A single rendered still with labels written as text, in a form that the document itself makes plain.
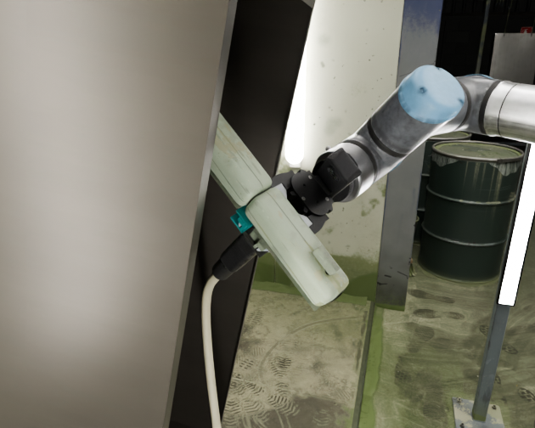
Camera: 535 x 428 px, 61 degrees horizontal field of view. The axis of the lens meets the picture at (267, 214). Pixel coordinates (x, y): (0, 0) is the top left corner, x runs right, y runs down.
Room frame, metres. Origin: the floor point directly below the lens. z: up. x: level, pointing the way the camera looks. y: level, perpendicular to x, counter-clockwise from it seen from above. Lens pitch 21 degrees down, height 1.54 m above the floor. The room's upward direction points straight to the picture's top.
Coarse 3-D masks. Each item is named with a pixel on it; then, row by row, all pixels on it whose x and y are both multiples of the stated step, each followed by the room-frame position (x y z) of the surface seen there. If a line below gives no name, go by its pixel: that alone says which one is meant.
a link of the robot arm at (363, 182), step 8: (344, 144) 0.72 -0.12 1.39; (352, 144) 0.72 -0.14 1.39; (328, 152) 0.70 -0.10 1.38; (352, 152) 0.70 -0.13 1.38; (360, 152) 0.70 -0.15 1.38; (320, 160) 0.72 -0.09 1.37; (360, 160) 0.69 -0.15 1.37; (368, 160) 0.70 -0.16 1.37; (360, 168) 0.68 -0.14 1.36; (368, 168) 0.69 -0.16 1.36; (360, 176) 0.67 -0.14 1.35; (368, 176) 0.69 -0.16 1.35; (360, 184) 0.67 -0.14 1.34; (368, 184) 0.69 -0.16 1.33; (352, 192) 0.68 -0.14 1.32; (360, 192) 0.68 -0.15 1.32; (344, 200) 0.70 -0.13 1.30
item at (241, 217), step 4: (240, 208) 0.54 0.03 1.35; (244, 208) 0.54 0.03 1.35; (240, 212) 0.54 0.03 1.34; (244, 212) 0.54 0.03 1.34; (232, 216) 0.55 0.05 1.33; (236, 216) 0.55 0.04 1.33; (240, 216) 0.53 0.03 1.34; (244, 216) 0.53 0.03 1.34; (232, 220) 0.55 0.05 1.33; (236, 220) 0.55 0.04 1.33; (240, 220) 0.53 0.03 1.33; (244, 220) 0.53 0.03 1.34; (248, 220) 0.53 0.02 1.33; (236, 224) 0.54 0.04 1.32; (244, 224) 0.53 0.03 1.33; (248, 224) 0.53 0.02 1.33; (252, 224) 0.54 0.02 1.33; (240, 228) 0.54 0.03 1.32; (244, 228) 0.54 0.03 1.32; (248, 228) 0.55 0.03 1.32
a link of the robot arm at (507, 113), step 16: (464, 80) 0.76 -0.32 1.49; (480, 80) 0.76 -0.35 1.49; (496, 80) 0.75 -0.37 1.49; (480, 96) 0.74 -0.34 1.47; (496, 96) 0.72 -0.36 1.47; (512, 96) 0.70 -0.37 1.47; (528, 96) 0.69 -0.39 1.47; (480, 112) 0.73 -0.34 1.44; (496, 112) 0.71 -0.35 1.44; (512, 112) 0.69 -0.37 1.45; (528, 112) 0.67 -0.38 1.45; (464, 128) 0.76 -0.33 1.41; (480, 128) 0.74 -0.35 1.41; (496, 128) 0.71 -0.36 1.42; (512, 128) 0.69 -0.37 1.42; (528, 128) 0.67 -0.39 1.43
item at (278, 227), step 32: (224, 128) 0.57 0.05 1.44; (224, 160) 0.54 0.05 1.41; (256, 160) 0.55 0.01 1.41; (224, 192) 0.55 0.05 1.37; (256, 192) 0.52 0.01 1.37; (256, 224) 0.51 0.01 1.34; (288, 224) 0.50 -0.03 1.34; (224, 256) 0.59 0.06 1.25; (288, 256) 0.49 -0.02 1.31; (320, 256) 0.48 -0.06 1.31; (320, 288) 0.46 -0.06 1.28
